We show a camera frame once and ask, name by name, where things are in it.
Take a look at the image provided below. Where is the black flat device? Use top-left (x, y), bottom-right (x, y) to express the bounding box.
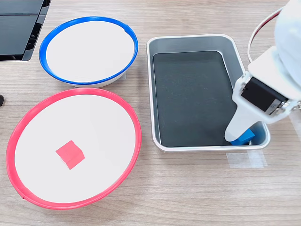
top-left (0, 0), bottom-right (52, 63)

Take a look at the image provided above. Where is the white plate with red rim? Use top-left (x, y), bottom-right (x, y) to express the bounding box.
top-left (6, 88), bottom-right (143, 211)

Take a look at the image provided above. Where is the red cube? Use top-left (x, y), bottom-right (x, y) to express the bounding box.
top-left (55, 140), bottom-right (85, 170)

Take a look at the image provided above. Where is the red and white arm cable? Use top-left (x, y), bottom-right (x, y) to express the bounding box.
top-left (247, 7), bottom-right (283, 64)

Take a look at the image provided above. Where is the blue cube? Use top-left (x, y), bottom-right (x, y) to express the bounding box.
top-left (230, 128), bottom-right (256, 146)

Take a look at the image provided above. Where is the white plate with blue rim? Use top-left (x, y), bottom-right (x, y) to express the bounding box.
top-left (39, 16), bottom-right (139, 89)

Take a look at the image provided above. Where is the black tray mat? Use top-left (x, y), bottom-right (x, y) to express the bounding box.
top-left (152, 50), bottom-right (238, 148)

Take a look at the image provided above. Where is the clear tape patch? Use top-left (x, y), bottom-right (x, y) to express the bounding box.
top-left (225, 150), bottom-right (268, 169)

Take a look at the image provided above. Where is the steel tray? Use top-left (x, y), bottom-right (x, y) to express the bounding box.
top-left (146, 34), bottom-right (271, 152)

